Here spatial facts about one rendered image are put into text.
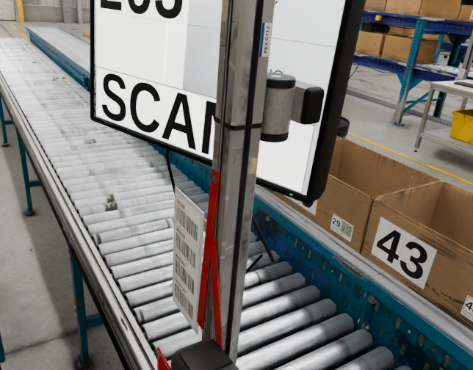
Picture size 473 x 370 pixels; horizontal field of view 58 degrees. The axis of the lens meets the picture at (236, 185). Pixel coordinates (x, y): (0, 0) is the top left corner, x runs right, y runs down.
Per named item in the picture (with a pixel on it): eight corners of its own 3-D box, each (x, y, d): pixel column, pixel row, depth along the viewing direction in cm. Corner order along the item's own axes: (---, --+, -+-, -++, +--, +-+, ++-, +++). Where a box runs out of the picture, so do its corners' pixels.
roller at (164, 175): (63, 194, 163) (63, 202, 166) (186, 175, 189) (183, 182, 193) (60, 184, 165) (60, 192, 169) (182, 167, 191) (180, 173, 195)
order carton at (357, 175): (272, 194, 144) (277, 147, 137) (336, 181, 159) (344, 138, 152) (358, 254, 114) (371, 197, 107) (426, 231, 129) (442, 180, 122)
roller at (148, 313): (130, 313, 104) (133, 332, 105) (294, 260, 131) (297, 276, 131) (124, 308, 109) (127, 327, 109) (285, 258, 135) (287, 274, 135)
